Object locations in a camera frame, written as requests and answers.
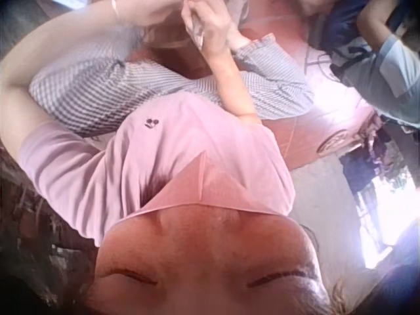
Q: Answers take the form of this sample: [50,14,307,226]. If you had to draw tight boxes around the person's right hand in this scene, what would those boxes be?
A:
[183,0,251,58]

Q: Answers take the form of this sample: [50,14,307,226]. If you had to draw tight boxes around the person's left hand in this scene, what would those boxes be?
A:
[118,0,188,28]

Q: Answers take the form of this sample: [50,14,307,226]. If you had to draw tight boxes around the grey checked shirt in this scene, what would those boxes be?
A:
[28,0,316,138]

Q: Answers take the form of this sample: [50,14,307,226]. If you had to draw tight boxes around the pale round slipper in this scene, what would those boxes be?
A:
[316,129,350,157]

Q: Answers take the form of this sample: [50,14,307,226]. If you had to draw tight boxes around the dark cloth heap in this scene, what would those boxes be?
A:
[341,115,408,192]

